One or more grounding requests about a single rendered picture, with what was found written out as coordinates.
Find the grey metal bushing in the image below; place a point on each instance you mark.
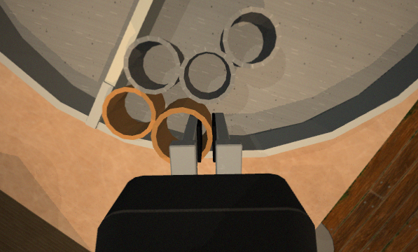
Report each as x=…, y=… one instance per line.
x=134, y=64
x=268, y=26
x=207, y=97

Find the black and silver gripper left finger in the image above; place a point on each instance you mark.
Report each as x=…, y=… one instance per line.
x=184, y=154

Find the bronze bushing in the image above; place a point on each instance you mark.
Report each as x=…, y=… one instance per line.
x=120, y=122
x=161, y=137

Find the grey round turning table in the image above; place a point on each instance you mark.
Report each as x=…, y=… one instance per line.
x=339, y=64

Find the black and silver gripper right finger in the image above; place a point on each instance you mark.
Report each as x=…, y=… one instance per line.
x=227, y=153

